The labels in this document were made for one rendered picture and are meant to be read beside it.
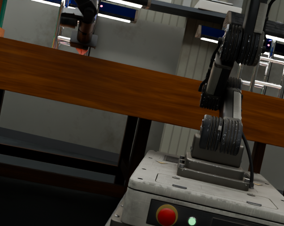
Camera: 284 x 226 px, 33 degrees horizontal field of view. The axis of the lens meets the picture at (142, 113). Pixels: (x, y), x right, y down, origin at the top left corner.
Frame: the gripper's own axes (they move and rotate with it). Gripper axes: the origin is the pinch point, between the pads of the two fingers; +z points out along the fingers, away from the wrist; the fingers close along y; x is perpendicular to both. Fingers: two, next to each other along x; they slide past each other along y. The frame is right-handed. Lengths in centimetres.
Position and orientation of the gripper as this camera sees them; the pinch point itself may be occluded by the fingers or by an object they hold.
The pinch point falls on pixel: (81, 54)
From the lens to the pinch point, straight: 194.9
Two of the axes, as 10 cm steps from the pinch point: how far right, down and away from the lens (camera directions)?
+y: -9.7, -2.0, -1.3
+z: -2.2, 5.9, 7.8
